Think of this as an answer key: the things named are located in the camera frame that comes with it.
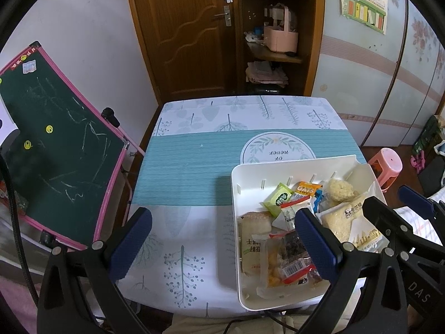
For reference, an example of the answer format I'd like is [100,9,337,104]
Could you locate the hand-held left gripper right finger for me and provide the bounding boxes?
[295,209,408,334]

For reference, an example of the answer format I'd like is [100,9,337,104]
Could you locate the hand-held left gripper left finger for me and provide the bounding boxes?
[36,207,153,334]

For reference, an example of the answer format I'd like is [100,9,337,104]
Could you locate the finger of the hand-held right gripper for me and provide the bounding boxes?
[398,185,445,223]
[362,197,411,252]

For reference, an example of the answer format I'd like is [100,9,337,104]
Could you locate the large crumbly cake packet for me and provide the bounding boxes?
[318,181,390,254]

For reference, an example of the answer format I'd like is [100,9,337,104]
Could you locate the white printed snack packet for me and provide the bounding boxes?
[271,197,313,232]

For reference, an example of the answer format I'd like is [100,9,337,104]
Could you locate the clear yellow pastry packet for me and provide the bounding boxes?
[257,237,313,298]

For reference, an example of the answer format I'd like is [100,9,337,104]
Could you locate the blue snack packet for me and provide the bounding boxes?
[313,186,327,213]

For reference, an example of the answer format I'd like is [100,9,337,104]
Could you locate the small crumbly cake packet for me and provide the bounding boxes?
[322,177,360,211]

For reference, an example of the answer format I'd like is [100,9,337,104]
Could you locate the orange snack packet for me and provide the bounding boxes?
[290,180,322,202]

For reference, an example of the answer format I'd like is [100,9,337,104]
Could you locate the green snack packet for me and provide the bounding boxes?
[262,183,294,216]

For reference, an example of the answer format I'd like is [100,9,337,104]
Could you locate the white plastic tray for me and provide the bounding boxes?
[231,154,390,311]

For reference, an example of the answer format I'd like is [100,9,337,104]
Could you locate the pink toy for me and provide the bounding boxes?
[410,151,426,174]

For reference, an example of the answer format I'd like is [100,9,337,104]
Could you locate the pink plastic stool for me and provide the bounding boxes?
[368,148,402,190]

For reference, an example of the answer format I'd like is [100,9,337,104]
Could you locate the green bag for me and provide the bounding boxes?
[412,115,442,155]

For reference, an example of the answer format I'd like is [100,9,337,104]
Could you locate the printed tablecloth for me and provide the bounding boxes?
[116,95,369,321]

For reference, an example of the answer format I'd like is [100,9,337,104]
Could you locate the person's beige trousers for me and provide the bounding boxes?
[163,313,303,334]

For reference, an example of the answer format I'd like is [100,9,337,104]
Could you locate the floral wardrobe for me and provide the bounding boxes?
[309,0,445,147]

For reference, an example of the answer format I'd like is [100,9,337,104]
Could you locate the pink blanket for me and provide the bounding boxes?
[0,275,39,334]

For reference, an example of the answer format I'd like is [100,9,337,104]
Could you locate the black chalkboard knob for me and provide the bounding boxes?
[102,107,120,127]

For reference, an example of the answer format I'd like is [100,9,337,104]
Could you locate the black box under shelf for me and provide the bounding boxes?
[250,83,282,95]

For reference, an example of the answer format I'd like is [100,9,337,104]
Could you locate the stack of folded cloths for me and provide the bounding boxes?
[245,61,289,87]

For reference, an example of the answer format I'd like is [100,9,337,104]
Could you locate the wooden corner shelf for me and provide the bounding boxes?
[234,0,325,96]

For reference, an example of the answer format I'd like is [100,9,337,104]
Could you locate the wooden door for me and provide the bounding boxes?
[123,0,240,103]

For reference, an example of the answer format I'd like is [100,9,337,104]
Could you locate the pink basket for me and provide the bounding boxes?
[263,5,300,53]

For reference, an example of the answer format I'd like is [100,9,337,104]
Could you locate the thin black cable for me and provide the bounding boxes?
[222,315,289,334]

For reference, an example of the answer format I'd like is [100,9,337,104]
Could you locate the green chalkboard with pink frame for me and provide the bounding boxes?
[0,42,147,251]

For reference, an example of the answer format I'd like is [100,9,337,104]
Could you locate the wall poster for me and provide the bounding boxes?
[338,0,388,35]

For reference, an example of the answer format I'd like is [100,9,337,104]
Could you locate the metal door handle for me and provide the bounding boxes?
[214,5,233,26]

